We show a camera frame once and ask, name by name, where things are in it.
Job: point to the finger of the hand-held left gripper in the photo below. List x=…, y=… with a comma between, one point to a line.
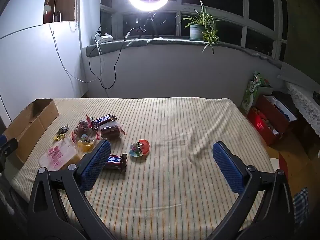
x=2, y=139
x=10, y=146

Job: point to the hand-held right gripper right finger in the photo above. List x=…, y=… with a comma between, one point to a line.
x=228, y=167

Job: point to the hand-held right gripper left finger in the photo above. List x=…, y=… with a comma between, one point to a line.
x=96, y=165

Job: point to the brown chocolate bar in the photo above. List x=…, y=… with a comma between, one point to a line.
x=116, y=160
x=102, y=120

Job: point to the yellow jelly cup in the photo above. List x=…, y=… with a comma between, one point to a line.
x=85, y=143

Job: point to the brown cardboard box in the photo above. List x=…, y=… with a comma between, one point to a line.
x=30, y=127

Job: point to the clear packet of brown cake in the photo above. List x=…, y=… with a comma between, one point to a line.
x=110, y=130

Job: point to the clear packet with pink print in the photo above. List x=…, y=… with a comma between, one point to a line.
x=58, y=155

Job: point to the red-ended dark snack packet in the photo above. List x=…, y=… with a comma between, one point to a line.
x=82, y=127

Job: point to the yellow candy packet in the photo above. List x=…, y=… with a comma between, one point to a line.
x=59, y=137

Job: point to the red jelly cup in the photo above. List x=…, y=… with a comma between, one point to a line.
x=140, y=148

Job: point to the red box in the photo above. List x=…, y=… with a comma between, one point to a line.
x=270, y=120

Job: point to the green printed bag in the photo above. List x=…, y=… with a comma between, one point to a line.
x=252, y=90

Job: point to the blue checked cloth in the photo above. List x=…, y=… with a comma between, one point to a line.
x=301, y=205

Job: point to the white cabinet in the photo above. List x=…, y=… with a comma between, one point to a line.
x=37, y=62

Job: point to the white lace cloth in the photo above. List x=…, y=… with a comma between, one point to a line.
x=305, y=105

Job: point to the white power strip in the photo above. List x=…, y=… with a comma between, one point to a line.
x=105, y=37

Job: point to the red and white bottle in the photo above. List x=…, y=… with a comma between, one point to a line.
x=47, y=10

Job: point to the potted spider plant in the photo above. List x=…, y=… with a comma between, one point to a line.
x=197, y=28

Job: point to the black tripod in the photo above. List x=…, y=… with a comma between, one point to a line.
x=151, y=25

